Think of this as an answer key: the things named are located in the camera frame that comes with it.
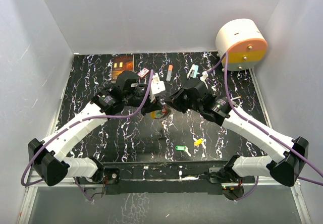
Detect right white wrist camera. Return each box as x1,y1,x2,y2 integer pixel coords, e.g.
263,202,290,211
200,71,208,82

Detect large keyring with yellow grip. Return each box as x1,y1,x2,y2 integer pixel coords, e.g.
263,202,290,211
150,107,172,120

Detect orange paperback book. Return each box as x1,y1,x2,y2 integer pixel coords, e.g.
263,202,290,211
111,54,134,83

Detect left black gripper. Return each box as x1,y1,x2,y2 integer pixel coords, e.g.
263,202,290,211
123,88,163,116

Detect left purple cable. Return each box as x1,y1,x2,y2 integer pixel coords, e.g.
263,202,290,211
21,69,155,202

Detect green key tag on ring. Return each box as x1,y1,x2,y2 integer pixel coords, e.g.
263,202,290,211
154,111,164,119

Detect green key tag with key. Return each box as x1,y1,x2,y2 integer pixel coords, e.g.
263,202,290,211
175,145,191,156

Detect light blue stapler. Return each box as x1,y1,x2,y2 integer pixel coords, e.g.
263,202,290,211
187,64,199,79

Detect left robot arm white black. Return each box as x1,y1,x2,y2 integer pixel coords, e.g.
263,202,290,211
28,71,166,186

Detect black base frame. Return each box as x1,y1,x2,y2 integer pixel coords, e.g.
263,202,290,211
77,160,255,196

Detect white pink yellow drum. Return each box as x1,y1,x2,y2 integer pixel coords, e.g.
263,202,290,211
215,18,268,71

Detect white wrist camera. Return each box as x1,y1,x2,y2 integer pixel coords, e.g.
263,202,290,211
149,73,166,102
200,71,208,82

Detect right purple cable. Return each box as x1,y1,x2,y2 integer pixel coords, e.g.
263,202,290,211
206,51,323,201

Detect small red white box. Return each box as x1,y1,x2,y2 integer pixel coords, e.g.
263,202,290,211
138,68,149,79

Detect orange grey marker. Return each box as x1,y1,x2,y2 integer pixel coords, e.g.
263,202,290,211
166,65,173,82

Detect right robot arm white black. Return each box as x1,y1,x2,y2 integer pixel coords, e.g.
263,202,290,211
165,78,309,187

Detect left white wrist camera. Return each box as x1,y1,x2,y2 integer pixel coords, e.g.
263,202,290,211
149,73,166,102

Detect purple cable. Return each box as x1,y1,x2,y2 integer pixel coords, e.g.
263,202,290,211
206,51,323,201
21,69,155,202

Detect yellow key tag with key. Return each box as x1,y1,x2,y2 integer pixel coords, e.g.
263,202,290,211
193,138,205,146

